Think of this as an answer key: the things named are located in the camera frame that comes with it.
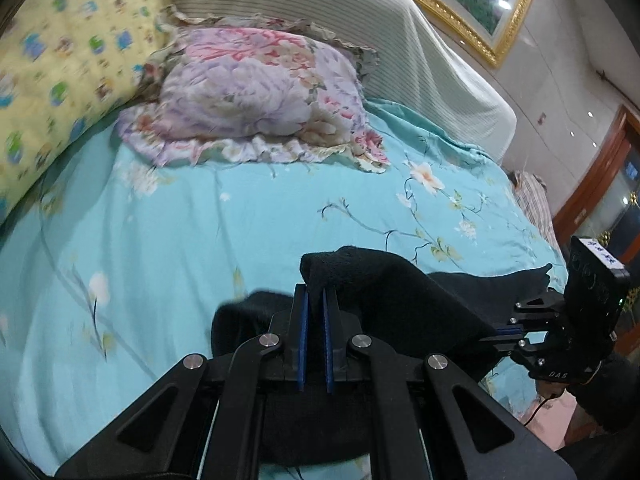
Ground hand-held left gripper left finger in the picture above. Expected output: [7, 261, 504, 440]
[54, 282, 311, 480]

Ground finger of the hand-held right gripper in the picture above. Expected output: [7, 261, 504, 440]
[510, 286, 568, 327]
[479, 325, 551, 368]

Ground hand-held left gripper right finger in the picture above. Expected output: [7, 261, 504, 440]
[321, 287, 577, 480]

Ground black pants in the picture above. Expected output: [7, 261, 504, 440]
[210, 246, 553, 467]

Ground person's right forearm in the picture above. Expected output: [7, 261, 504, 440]
[570, 352, 640, 436]

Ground plaid cloth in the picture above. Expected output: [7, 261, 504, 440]
[509, 169, 562, 253]

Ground turquoise floral bed sheet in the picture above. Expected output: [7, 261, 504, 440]
[0, 97, 568, 477]

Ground floral ruffled pillow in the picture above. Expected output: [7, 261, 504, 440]
[117, 16, 392, 174]

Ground gold framed flower painting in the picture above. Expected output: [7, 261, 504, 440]
[364, 0, 547, 69]

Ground yellow animal print pillow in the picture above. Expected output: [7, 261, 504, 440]
[0, 0, 177, 222]

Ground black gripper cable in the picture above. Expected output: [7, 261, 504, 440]
[521, 394, 562, 427]

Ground wooden door frame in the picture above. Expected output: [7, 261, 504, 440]
[552, 104, 640, 241]

